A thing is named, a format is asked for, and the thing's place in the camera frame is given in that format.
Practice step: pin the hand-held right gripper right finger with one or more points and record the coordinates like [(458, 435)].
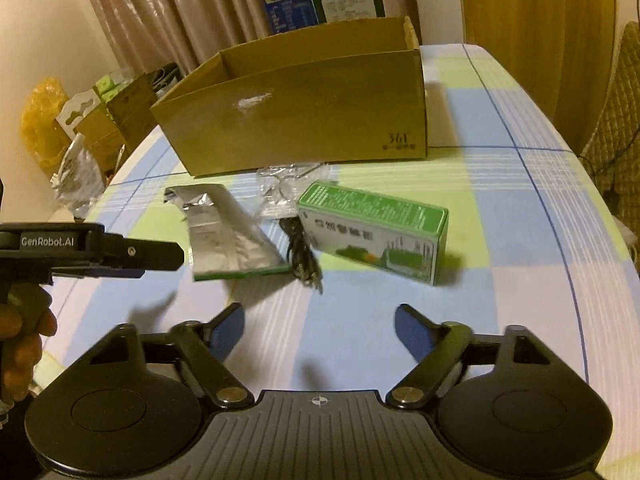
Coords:
[(410, 326)]

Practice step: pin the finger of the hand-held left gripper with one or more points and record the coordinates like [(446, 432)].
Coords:
[(150, 255), (100, 272)]

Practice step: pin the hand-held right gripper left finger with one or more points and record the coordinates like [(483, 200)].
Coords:
[(232, 324)]

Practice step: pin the silver foil pouch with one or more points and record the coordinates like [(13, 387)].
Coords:
[(225, 240)]

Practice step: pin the green medicine box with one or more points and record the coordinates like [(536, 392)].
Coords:
[(370, 230)]

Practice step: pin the clear plastic bag with rings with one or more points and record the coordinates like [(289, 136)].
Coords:
[(280, 185)]

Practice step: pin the checked cloth covered desktop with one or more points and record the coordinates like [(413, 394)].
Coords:
[(500, 260)]

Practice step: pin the person's left hand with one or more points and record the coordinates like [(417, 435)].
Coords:
[(22, 355)]

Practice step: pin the crumpled silvery plastic bag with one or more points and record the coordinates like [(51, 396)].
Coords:
[(77, 175)]

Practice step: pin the yellow plastic bag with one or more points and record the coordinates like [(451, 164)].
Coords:
[(42, 125)]

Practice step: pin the white cardboard hanger flap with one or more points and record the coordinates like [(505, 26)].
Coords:
[(75, 110)]

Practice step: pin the brown storage cardboard box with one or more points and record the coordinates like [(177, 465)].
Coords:
[(125, 120)]

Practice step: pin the light green small packets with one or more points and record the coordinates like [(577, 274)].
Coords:
[(107, 87)]

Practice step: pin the dark bag with white dishes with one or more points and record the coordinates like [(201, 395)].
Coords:
[(165, 77)]

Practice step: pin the beige curtain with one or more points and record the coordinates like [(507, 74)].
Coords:
[(175, 10)]

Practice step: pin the yellow wooden door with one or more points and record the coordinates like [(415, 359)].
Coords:
[(530, 20)]

